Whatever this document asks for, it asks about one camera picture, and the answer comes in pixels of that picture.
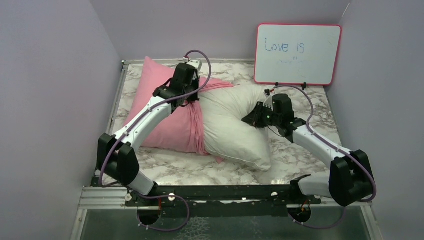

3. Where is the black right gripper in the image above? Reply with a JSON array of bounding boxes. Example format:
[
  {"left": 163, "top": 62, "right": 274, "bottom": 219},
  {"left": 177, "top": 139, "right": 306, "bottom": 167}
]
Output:
[{"left": 243, "top": 102, "right": 281, "bottom": 129}]

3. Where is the white pillow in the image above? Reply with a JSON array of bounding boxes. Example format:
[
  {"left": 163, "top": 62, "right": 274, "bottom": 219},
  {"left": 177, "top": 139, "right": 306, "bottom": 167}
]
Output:
[{"left": 200, "top": 85, "right": 272, "bottom": 172}]

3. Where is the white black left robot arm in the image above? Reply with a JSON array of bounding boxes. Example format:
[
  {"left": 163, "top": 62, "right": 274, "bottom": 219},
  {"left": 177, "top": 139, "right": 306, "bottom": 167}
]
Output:
[{"left": 96, "top": 59, "right": 202, "bottom": 206}]

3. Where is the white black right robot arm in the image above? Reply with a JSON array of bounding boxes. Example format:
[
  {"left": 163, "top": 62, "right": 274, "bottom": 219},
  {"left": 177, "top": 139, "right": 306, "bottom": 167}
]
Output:
[{"left": 242, "top": 93, "right": 376, "bottom": 207}]

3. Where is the pink-framed whiteboard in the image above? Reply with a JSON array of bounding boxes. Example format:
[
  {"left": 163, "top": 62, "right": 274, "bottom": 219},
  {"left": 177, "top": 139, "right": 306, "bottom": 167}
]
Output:
[{"left": 253, "top": 23, "right": 342, "bottom": 86}]

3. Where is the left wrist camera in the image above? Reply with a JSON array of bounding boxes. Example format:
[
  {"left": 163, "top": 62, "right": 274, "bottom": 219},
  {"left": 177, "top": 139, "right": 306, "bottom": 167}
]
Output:
[{"left": 182, "top": 57, "right": 203, "bottom": 72}]

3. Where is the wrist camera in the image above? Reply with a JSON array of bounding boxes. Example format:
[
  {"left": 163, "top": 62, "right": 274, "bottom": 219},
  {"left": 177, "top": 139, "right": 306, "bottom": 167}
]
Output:
[
  {"left": 263, "top": 88, "right": 275, "bottom": 109},
  {"left": 182, "top": 57, "right": 203, "bottom": 72}
]

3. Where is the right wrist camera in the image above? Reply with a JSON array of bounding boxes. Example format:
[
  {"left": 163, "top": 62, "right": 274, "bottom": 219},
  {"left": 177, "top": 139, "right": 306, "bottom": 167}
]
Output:
[{"left": 263, "top": 88, "right": 275, "bottom": 109}]

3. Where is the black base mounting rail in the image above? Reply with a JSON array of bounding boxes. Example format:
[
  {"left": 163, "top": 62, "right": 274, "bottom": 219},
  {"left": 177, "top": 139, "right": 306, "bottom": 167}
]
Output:
[{"left": 124, "top": 184, "right": 321, "bottom": 218}]

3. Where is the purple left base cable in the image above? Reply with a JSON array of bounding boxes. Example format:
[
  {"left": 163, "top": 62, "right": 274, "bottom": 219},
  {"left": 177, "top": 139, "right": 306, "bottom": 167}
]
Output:
[{"left": 127, "top": 192, "right": 191, "bottom": 233}]

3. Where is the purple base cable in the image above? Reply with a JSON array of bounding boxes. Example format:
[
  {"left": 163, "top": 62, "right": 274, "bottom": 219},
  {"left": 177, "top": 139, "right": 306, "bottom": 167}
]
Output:
[
  {"left": 287, "top": 205, "right": 347, "bottom": 231},
  {"left": 127, "top": 192, "right": 191, "bottom": 233}
]

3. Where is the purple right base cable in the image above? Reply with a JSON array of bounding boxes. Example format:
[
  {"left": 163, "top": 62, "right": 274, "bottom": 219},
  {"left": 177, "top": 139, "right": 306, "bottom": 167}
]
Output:
[{"left": 287, "top": 205, "right": 347, "bottom": 231}]

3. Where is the aluminium table frame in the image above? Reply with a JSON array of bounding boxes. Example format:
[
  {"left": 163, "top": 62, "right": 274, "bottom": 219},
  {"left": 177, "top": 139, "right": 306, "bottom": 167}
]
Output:
[{"left": 69, "top": 59, "right": 256, "bottom": 240}]

